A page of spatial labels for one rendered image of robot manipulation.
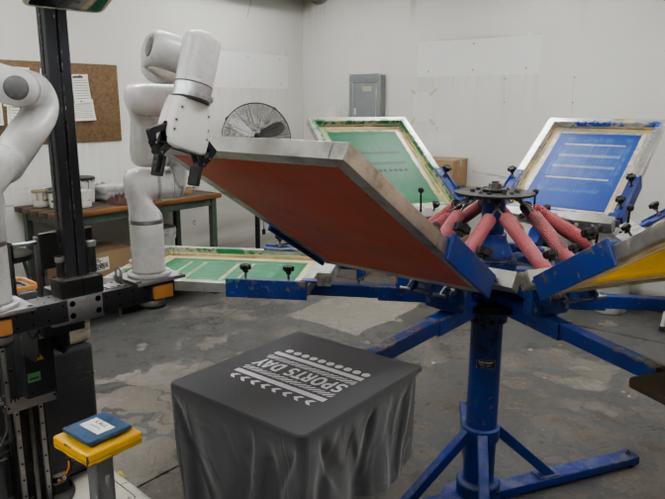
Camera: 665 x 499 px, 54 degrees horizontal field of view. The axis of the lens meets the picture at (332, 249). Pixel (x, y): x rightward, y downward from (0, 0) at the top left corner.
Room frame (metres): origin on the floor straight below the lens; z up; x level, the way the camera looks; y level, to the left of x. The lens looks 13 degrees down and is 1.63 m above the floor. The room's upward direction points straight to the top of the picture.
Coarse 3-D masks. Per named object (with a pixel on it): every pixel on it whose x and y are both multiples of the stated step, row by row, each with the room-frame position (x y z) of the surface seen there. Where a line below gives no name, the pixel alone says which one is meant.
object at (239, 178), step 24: (216, 168) 1.58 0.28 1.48; (240, 168) 1.51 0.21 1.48; (240, 192) 1.69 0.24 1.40; (264, 192) 1.62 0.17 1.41; (264, 216) 1.83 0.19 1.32; (288, 216) 1.74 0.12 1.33; (312, 216) 1.66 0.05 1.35; (312, 240) 1.89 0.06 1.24; (336, 240) 1.79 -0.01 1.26; (360, 264) 1.97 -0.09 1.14
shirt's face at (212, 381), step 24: (288, 336) 1.85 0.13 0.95; (312, 336) 1.85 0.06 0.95; (240, 360) 1.66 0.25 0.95; (336, 360) 1.66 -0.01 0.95; (360, 360) 1.66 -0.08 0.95; (384, 360) 1.66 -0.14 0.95; (192, 384) 1.51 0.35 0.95; (216, 384) 1.51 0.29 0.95; (240, 384) 1.51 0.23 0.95; (360, 384) 1.51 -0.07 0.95; (384, 384) 1.51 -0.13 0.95; (240, 408) 1.38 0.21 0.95; (264, 408) 1.38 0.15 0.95; (288, 408) 1.38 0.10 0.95; (312, 408) 1.38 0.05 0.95; (336, 408) 1.38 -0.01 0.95
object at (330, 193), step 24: (264, 168) 1.45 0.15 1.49; (288, 168) 1.39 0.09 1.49; (312, 168) 1.34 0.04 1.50; (336, 168) 1.29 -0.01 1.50; (288, 192) 1.55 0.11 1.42; (312, 192) 1.48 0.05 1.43; (336, 192) 1.42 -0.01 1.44; (360, 192) 1.37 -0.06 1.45; (336, 216) 1.58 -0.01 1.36; (360, 216) 1.52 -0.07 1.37; (384, 216) 1.45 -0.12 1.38; (360, 240) 1.71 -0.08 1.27; (384, 240) 1.63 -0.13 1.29; (408, 240) 1.55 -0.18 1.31; (384, 264) 1.86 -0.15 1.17; (408, 264) 1.77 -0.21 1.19; (432, 264) 1.68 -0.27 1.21
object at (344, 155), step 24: (216, 144) 1.47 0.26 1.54; (240, 144) 1.42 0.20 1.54; (264, 144) 1.38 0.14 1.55; (288, 144) 1.34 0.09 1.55; (312, 144) 1.30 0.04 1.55; (336, 144) 1.27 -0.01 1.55; (360, 168) 1.28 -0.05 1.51; (384, 192) 1.35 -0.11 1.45; (408, 216) 1.42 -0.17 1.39; (432, 240) 1.51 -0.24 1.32; (336, 264) 2.09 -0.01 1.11
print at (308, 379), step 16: (288, 352) 1.72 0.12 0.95; (240, 368) 1.60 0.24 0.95; (256, 368) 1.60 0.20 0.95; (272, 368) 1.61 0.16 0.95; (288, 368) 1.61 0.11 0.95; (304, 368) 1.61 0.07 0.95; (320, 368) 1.61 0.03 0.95; (336, 368) 1.61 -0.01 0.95; (352, 368) 1.61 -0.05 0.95; (256, 384) 1.51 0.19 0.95; (272, 384) 1.51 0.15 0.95; (288, 384) 1.51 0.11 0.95; (304, 384) 1.51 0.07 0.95; (320, 384) 1.51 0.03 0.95; (336, 384) 1.51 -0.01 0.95; (352, 384) 1.51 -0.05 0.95; (304, 400) 1.42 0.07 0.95; (320, 400) 1.42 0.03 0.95
